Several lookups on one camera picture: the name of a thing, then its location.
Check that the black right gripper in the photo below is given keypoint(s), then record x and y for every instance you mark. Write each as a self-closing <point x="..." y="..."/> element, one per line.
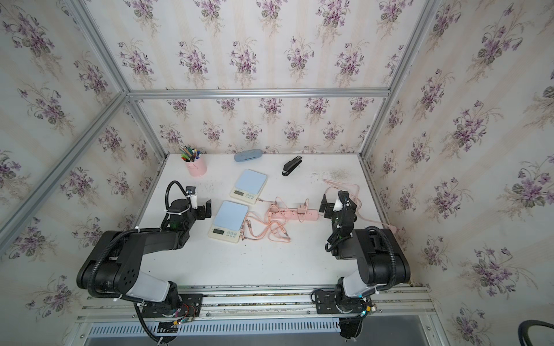
<point x="329" y="214"/>

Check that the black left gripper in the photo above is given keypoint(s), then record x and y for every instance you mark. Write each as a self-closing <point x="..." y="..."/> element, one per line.
<point x="201" y="215"/>

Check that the pink power strip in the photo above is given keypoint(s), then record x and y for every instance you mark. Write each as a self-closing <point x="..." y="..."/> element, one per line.
<point x="291" y="214"/>

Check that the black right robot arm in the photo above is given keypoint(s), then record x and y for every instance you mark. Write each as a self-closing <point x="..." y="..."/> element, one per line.
<point x="380" y="261"/>

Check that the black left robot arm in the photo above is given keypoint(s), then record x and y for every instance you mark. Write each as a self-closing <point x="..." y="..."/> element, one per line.
<point x="113" y="268"/>

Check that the pink pen holder cup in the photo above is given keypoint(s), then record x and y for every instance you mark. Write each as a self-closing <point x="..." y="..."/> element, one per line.
<point x="197" y="168"/>

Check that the black stapler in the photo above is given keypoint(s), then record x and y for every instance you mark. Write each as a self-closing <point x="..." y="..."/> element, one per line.
<point x="291" y="165"/>

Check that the coloured pens bundle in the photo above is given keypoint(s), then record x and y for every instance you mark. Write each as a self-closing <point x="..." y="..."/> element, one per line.
<point x="189" y="154"/>

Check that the blue fabric pencil case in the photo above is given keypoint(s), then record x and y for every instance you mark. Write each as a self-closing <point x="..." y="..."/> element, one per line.
<point x="248" y="155"/>

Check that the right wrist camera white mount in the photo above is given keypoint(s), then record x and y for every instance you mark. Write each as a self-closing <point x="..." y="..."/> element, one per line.
<point x="338" y="206"/>

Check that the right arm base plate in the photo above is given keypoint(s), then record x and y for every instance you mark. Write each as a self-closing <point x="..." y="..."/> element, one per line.
<point x="333" y="302"/>

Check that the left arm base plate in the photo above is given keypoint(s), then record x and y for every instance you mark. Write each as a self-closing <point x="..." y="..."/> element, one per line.
<point x="188" y="306"/>

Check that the aluminium rail frame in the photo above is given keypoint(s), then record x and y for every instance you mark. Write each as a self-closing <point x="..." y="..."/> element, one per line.
<point x="281" y="302"/>

